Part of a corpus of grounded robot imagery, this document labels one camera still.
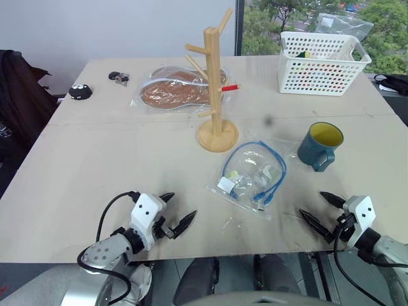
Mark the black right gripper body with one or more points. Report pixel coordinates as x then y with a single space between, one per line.
345 224

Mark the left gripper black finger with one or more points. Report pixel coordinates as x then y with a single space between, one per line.
184 224
167 197

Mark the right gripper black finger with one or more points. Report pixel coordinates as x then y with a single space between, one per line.
318 224
334 199

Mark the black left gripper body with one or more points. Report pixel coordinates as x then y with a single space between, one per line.
165 230

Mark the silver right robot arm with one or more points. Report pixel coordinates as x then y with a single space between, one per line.
390 252

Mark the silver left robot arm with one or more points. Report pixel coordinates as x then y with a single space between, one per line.
105 252

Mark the teal mug yellow inside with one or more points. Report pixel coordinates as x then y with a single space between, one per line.
310 150

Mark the wooden mug tree stand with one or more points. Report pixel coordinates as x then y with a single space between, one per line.
211 79

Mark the dark rounded shape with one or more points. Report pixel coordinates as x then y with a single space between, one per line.
197 280

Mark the white small label pouch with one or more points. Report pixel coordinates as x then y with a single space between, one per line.
225 185

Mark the clear zip bag with parts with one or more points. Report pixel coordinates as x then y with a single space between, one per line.
245 165

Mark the bagged brown insoles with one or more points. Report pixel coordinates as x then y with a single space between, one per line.
173 90

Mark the white perforated plastic basket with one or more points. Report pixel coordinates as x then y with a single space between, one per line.
318 76

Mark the black bag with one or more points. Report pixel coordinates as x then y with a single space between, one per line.
395 82

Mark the black key fob with keys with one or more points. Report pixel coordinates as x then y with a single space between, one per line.
114 76

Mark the black round pouch white eyes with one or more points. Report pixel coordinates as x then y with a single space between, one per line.
80 91

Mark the yellow green item in basket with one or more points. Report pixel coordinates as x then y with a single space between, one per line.
304 55

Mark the clear crumpled plastic bag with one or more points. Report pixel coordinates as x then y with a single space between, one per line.
345 25

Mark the dark jacket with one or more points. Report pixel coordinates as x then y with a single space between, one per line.
19 95

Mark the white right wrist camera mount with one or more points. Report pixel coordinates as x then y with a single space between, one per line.
361 216

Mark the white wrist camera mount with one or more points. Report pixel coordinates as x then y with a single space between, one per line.
145 212
361 216

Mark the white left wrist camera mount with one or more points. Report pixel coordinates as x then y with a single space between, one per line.
145 212

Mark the black table frame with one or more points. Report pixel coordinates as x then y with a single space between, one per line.
322 271

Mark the dark window frame post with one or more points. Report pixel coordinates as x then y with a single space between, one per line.
239 28

